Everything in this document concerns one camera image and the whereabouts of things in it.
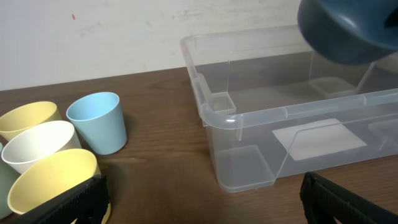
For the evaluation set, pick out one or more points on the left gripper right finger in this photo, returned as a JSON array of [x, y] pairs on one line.
[[326, 202]]

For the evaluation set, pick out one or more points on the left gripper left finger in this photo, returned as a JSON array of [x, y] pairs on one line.
[[86, 202]]

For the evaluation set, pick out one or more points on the dark blue bowl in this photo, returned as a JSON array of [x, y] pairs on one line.
[[349, 32]]

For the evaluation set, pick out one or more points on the white label in container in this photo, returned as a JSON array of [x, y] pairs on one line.
[[316, 139]]

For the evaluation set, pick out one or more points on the clear plastic storage container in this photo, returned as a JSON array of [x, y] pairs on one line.
[[249, 83]]

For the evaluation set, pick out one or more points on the yellow cup lower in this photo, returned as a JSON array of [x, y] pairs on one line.
[[51, 177]]

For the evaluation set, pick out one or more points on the yellow cup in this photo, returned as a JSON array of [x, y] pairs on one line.
[[51, 177], [26, 116]]

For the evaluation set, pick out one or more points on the white cup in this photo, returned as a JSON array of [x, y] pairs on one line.
[[38, 142]]

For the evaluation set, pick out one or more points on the mint green cup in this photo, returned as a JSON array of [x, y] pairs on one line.
[[7, 178]]

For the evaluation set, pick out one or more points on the light blue cup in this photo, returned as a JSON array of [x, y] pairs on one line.
[[99, 119]]

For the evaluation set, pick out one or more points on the yellow cup upper left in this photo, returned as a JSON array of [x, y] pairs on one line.
[[26, 116]]

